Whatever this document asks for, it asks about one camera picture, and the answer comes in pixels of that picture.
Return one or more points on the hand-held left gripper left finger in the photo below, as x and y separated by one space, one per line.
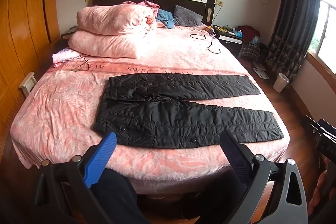
101 158

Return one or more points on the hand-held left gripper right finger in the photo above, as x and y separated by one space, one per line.
236 158

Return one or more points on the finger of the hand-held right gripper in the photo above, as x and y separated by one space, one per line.
309 125

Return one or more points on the black quilted pants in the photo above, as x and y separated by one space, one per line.
170 119

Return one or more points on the person's right hand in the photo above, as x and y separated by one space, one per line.
319 195

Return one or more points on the person's left leg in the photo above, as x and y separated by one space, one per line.
118 197

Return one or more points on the white trash bin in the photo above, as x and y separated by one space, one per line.
281 82

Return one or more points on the bed with pink printed sheet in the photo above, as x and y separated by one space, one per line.
65 108

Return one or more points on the white perforated plate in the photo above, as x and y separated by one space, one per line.
261 70

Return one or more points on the plaid garment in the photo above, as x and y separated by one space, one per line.
249 52

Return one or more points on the eyeglasses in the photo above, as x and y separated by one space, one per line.
84 62

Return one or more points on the dark grey patterned curtain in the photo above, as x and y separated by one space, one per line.
291 29

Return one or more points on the window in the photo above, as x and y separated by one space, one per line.
324 24

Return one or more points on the small white stool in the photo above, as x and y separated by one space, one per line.
27 81

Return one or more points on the folded white pink towel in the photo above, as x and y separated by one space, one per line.
64 54

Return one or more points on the dark red garment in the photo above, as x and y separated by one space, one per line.
248 31

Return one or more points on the folded pink duvet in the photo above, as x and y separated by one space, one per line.
113 19
105 44

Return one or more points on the light blue packet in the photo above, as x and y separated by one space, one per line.
238 33

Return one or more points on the dark nightstand with white front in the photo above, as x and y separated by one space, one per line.
231 39
67 34

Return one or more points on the gold foil packets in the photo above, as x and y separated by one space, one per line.
221 29

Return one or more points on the yellow box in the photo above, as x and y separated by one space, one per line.
209 28

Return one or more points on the grey pillow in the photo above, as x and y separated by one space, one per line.
187 16

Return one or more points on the blue cloth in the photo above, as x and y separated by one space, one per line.
165 18

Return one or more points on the crumpled pink garment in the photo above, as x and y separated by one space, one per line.
151 5

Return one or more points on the wooden wardrobe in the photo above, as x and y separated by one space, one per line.
23 16

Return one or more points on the dark wooden headboard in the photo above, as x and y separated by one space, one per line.
168 3

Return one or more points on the beige wall outlet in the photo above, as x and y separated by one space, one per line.
220 3

